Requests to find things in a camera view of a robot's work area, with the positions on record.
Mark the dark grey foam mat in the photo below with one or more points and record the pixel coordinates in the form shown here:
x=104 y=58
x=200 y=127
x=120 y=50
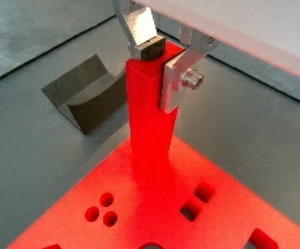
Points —
x=37 y=25

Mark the red arch-shaped peg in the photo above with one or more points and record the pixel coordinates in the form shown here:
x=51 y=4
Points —
x=152 y=126

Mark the dark grey curved block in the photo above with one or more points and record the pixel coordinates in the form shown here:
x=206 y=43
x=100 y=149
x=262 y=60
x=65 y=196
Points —
x=88 y=94

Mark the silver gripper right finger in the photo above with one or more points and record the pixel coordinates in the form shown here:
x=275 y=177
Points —
x=182 y=76

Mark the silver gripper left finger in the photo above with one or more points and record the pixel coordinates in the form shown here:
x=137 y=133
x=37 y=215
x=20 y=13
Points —
x=147 y=44

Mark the red shape-sorting board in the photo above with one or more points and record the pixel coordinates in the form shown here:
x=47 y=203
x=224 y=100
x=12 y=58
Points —
x=190 y=207

